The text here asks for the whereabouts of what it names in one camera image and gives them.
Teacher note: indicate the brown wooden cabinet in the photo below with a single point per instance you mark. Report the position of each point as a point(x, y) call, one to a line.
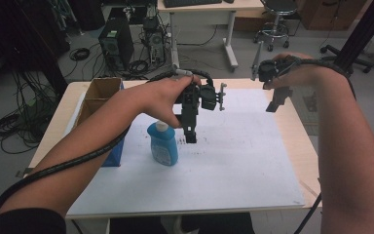
point(331, 14)

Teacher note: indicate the small grey computer case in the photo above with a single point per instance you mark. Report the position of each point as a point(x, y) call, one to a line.
point(156, 44)

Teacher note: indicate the person's right hand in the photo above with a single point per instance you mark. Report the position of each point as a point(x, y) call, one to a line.
point(305, 73)

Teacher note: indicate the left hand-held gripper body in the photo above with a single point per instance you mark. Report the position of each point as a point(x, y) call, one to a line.
point(207, 97)

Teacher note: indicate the wooden table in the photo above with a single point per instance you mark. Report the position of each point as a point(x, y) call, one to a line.
point(300, 136)

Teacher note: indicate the person's black sleeve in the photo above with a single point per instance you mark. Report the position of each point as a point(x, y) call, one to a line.
point(26, 222)

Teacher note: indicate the white table mat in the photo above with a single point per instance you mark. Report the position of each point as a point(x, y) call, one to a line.
point(224, 169)

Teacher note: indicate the black metal stand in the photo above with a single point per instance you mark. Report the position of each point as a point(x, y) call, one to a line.
point(366, 29)

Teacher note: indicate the white desk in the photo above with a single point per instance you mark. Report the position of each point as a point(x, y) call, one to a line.
point(207, 9)

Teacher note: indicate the blue bottle with white cap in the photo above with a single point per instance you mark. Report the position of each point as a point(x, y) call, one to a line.
point(164, 146)

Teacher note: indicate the person's left hand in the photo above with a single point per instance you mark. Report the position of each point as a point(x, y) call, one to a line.
point(159, 97)

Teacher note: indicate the black keyboard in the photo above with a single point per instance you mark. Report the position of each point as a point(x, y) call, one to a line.
point(191, 2)

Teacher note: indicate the black computer tower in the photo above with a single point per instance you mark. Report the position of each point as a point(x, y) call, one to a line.
point(117, 44)

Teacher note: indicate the open cardboard box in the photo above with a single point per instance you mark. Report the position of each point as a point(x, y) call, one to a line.
point(102, 89)

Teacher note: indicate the black round stool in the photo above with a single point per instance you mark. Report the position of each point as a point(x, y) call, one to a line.
point(277, 19)

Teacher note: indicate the black office chair base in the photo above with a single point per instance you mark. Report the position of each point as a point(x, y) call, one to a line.
point(347, 58)

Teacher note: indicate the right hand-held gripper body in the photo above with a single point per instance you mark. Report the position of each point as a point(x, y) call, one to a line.
point(268, 70)

